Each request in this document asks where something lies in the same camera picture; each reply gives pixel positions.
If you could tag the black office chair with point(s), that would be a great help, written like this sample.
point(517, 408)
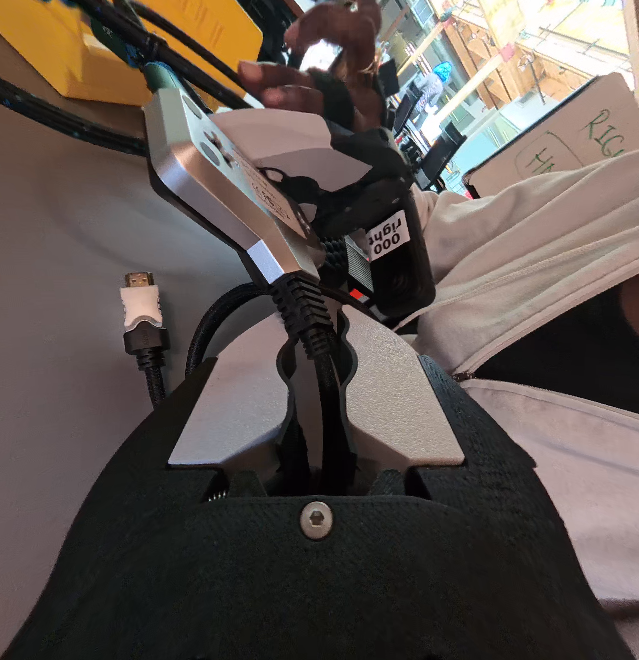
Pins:
point(443, 149)

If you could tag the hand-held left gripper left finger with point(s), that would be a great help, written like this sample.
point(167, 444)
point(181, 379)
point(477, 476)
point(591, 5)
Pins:
point(231, 407)

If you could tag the person's right forearm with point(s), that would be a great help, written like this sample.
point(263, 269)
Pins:
point(530, 206)

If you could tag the white sign green writing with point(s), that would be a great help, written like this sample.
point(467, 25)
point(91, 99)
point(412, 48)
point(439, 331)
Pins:
point(572, 129)

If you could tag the grey desk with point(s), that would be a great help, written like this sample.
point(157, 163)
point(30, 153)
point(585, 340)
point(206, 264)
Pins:
point(66, 258)

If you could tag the yellow plastic bin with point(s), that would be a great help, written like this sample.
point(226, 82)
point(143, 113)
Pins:
point(66, 62)

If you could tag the person's right hand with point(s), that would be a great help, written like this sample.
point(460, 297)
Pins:
point(360, 41)

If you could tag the person's white hoodie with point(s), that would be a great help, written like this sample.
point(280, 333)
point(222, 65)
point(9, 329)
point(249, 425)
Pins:
point(556, 490)

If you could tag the silver video switch hub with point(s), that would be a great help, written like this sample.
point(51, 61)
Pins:
point(195, 178)

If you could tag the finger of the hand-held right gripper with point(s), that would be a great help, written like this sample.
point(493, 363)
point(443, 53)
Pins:
point(308, 214)
point(278, 134)

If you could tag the black undershirt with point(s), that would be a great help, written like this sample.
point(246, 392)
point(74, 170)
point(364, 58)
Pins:
point(582, 350)

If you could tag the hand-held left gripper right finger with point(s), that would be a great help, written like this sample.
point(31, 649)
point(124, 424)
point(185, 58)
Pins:
point(402, 407)

